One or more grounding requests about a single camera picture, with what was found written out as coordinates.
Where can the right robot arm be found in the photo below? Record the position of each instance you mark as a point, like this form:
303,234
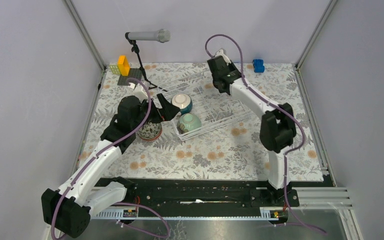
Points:
277,127

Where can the white wire dish rack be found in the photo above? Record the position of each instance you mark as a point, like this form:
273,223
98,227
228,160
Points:
214,110

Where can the grey microphone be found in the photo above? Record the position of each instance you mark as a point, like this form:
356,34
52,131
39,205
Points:
161,36

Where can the floral tablecloth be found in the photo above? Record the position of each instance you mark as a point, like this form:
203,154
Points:
232,152

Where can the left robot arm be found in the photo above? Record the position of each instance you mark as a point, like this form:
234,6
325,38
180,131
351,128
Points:
70,208

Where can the blue toy brick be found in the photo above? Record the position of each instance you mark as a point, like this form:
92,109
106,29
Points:
258,66

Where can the red patterned bowl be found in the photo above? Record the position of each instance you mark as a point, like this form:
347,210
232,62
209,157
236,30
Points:
149,130

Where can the light green toy brick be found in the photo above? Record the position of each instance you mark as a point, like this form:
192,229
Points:
114,68

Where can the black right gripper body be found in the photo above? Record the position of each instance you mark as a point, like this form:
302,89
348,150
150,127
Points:
231,67

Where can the mint green bowl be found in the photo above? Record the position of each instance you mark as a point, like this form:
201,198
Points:
188,122

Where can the black microphone tripod stand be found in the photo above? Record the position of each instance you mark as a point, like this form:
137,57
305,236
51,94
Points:
135,49

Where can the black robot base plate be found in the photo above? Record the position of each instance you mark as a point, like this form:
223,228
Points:
207,198

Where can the yellow toy brick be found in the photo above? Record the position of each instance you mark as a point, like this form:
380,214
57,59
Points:
123,66

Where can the teal and cream bowl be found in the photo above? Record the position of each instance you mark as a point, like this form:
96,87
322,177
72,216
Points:
183,102

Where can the blue white patterned bowl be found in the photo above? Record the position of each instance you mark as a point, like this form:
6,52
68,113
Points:
149,132

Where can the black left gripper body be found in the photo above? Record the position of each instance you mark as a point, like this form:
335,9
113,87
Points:
144,108

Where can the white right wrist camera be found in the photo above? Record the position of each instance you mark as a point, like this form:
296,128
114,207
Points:
222,53

